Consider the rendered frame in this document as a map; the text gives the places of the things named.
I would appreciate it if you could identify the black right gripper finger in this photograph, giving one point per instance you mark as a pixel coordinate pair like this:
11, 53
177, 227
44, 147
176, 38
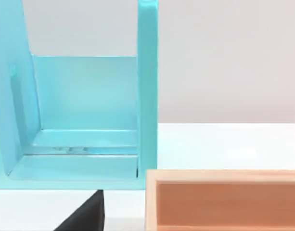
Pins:
89, 214

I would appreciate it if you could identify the light blue rack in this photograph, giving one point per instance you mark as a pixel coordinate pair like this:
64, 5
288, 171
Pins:
89, 101

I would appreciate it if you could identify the shallow salmon-coloured box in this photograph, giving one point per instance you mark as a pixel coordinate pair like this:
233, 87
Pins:
224, 202

